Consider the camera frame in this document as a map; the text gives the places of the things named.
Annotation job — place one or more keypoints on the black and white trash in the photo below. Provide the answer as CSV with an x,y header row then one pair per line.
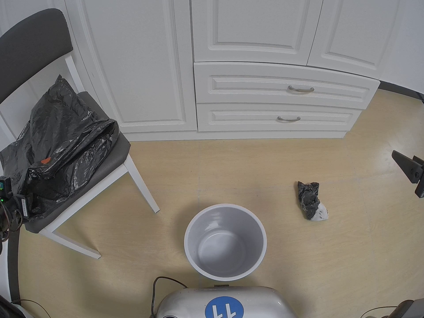
x,y
309,199

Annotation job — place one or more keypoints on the white trash bin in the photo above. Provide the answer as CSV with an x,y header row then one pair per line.
x,y
225,243

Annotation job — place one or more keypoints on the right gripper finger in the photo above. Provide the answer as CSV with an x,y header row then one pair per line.
x,y
420,161
410,171

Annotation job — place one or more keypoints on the white chair dark grey seat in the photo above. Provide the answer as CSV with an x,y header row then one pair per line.
x,y
111,156

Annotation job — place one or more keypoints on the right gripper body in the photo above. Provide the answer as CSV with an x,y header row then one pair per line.
x,y
420,187

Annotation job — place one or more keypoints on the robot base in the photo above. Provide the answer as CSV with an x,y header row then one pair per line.
x,y
185,303

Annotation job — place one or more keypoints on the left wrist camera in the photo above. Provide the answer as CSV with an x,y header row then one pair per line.
x,y
5,187

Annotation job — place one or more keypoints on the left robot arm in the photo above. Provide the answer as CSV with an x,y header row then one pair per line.
x,y
6,224

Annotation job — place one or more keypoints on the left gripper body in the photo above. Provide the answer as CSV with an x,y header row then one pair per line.
x,y
18,207

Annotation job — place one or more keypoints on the black plastic bag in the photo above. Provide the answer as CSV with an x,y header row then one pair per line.
x,y
66,128

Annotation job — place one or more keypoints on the white wardrobe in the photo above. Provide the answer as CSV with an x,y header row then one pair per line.
x,y
139,45

